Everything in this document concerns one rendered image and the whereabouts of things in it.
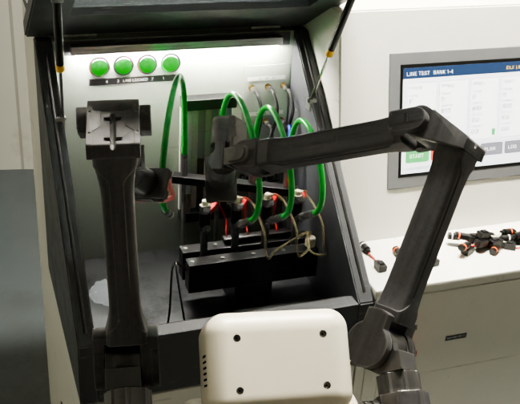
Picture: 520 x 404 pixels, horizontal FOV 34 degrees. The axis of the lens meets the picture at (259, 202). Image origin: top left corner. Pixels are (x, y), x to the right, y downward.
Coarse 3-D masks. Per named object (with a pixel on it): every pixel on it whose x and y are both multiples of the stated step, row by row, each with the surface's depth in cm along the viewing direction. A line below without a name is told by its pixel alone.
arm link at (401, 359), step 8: (392, 328) 142; (392, 336) 138; (400, 336) 141; (392, 344) 137; (400, 344) 140; (392, 352) 137; (400, 352) 137; (408, 352) 139; (392, 360) 137; (400, 360) 136; (408, 360) 138; (376, 368) 138; (384, 368) 137; (392, 368) 136; (400, 368) 135; (408, 368) 137; (416, 368) 140
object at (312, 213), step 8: (296, 120) 209; (304, 120) 205; (296, 128) 212; (320, 168) 199; (320, 176) 199; (320, 184) 199; (320, 192) 199; (320, 200) 200; (320, 208) 202; (304, 216) 210; (312, 216) 206
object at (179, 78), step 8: (176, 80) 193; (184, 80) 205; (176, 88) 191; (184, 88) 208; (184, 96) 211; (168, 104) 187; (184, 104) 213; (168, 112) 186; (184, 112) 215; (168, 120) 185; (184, 120) 216; (168, 128) 185; (184, 128) 218; (168, 136) 184; (184, 136) 219; (184, 144) 220; (160, 152) 184; (184, 152) 221; (160, 160) 183
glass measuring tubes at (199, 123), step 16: (192, 96) 223; (208, 96) 223; (224, 96) 224; (192, 112) 223; (208, 112) 227; (192, 128) 227; (208, 128) 229; (192, 144) 230; (208, 144) 231; (192, 160) 232; (192, 192) 237; (192, 208) 238; (224, 208) 239
